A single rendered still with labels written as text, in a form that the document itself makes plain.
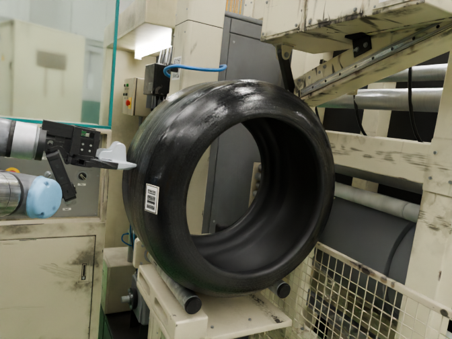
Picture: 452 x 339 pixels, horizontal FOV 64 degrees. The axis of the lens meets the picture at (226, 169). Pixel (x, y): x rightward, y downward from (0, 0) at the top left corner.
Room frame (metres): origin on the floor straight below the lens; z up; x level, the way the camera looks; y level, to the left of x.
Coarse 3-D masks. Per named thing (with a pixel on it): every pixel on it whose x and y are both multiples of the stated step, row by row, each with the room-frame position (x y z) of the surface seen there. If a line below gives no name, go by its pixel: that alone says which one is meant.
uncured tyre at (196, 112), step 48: (192, 96) 0.85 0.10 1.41; (240, 96) 0.85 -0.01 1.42; (288, 96) 0.92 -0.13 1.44; (144, 144) 0.85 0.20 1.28; (192, 144) 0.79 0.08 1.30; (288, 144) 1.20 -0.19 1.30; (144, 192) 0.78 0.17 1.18; (288, 192) 1.21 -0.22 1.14; (144, 240) 0.81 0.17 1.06; (192, 240) 1.10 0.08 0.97; (240, 240) 1.17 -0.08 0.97; (288, 240) 1.09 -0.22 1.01; (192, 288) 0.84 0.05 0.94; (240, 288) 0.87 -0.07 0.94
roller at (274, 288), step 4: (280, 280) 0.99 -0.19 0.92; (276, 284) 0.98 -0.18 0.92; (280, 284) 0.97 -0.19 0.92; (284, 284) 0.97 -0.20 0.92; (268, 288) 1.01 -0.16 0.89; (272, 288) 0.98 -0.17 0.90; (276, 288) 0.97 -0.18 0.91; (280, 288) 0.96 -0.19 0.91; (284, 288) 0.97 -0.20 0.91; (288, 288) 0.97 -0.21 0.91; (276, 292) 0.97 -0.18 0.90; (280, 292) 0.96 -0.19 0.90; (284, 292) 0.97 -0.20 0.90; (288, 292) 0.98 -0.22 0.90; (280, 296) 0.96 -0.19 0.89; (284, 296) 0.97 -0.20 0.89
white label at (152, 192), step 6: (150, 186) 0.77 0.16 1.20; (156, 186) 0.76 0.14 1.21; (150, 192) 0.77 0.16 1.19; (156, 192) 0.75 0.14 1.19; (150, 198) 0.77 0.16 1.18; (156, 198) 0.75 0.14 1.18; (150, 204) 0.76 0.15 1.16; (156, 204) 0.75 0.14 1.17; (150, 210) 0.76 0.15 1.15; (156, 210) 0.75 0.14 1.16
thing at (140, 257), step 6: (198, 234) 1.24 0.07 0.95; (204, 234) 1.24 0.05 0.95; (138, 240) 1.11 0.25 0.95; (138, 246) 1.11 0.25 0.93; (144, 246) 1.12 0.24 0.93; (138, 252) 1.11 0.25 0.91; (144, 252) 1.12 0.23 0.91; (138, 258) 1.11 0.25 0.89; (144, 258) 1.12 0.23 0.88; (138, 264) 1.11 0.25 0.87
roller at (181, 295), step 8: (160, 272) 1.00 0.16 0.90; (168, 280) 0.94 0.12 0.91; (176, 288) 0.89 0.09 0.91; (184, 288) 0.88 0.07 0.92; (176, 296) 0.88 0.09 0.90; (184, 296) 0.85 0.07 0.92; (192, 296) 0.84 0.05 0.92; (184, 304) 0.83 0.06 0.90; (192, 304) 0.83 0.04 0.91; (200, 304) 0.84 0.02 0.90; (192, 312) 0.83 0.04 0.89
